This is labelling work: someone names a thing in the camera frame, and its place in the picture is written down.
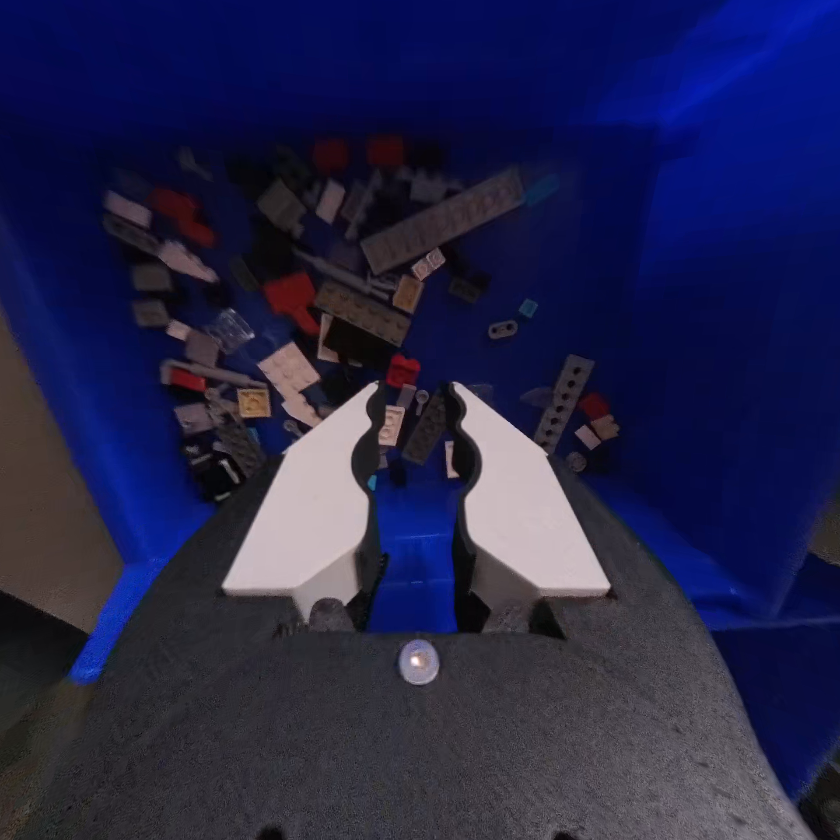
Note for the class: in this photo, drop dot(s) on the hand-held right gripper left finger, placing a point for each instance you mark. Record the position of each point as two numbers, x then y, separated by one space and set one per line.
308 518

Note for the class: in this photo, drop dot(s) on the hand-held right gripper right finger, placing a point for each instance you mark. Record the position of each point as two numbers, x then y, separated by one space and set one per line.
531 518

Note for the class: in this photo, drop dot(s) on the small red toy brick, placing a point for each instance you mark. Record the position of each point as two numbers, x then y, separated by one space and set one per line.
403 371

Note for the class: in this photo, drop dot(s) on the narrow blue plastic bin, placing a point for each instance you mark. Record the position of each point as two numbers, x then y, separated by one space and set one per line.
656 394

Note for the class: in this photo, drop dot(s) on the pile of grey and red bricks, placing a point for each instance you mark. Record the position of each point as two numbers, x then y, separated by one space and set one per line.
341 295

